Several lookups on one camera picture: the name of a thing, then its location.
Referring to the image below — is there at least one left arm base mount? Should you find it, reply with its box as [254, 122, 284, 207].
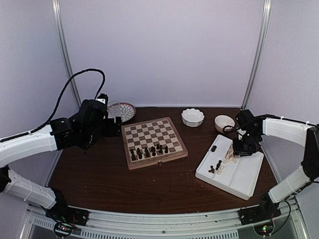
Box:
[42, 207, 89, 239]

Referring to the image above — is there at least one dark chess piece corner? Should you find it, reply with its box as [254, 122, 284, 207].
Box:
[132, 153, 137, 161]

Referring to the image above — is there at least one black cable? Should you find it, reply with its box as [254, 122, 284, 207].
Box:
[222, 124, 242, 134]
[0, 69, 106, 144]

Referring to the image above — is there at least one clear drinking glass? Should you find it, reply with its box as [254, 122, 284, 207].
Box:
[107, 101, 121, 118]

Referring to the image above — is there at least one light chess pieces pile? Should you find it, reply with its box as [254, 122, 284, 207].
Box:
[223, 147, 237, 164]

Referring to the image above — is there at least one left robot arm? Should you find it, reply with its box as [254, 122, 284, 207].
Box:
[0, 100, 122, 221]

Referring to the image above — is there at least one white chess piece lone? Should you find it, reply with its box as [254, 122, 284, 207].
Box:
[216, 165, 225, 175]

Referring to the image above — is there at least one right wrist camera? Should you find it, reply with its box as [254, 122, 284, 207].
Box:
[235, 109, 255, 129]

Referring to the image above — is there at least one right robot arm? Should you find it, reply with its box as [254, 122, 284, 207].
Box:
[233, 110, 319, 220]

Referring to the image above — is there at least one wooden chess board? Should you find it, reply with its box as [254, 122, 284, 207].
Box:
[122, 117, 188, 170]

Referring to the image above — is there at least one right black cable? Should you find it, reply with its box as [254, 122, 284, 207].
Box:
[222, 124, 242, 134]

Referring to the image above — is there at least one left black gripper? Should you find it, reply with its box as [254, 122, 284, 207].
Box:
[82, 116, 122, 145]

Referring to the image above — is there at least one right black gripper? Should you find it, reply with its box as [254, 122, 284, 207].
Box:
[233, 131, 261, 156]

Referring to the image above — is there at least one patterned ceramic plate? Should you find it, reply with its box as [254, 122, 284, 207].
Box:
[120, 103, 136, 122]

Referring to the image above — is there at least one dark chess pieces pile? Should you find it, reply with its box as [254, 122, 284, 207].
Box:
[208, 145, 222, 174]

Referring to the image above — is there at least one aluminium frame post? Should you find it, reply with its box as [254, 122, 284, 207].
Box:
[52, 0, 81, 108]
[240, 0, 272, 110]

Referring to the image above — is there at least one cream round bowl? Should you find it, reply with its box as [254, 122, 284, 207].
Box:
[214, 115, 235, 133]

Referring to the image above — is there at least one white fluted bowl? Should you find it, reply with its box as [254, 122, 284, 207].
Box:
[181, 108, 205, 127]

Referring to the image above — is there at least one left aluminium frame post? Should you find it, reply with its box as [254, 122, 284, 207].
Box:
[52, 0, 81, 108]

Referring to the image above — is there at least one left black cable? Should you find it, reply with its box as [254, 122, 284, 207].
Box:
[0, 69, 106, 144]

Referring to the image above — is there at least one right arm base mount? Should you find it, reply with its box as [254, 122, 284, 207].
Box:
[238, 206, 281, 238]

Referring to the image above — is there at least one white foam tray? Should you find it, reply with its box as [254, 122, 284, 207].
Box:
[195, 134, 264, 200]

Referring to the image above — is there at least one front aluminium rail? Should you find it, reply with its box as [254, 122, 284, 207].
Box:
[24, 206, 307, 239]

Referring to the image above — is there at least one right aluminium frame post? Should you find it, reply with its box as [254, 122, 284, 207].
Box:
[240, 0, 272, 110]

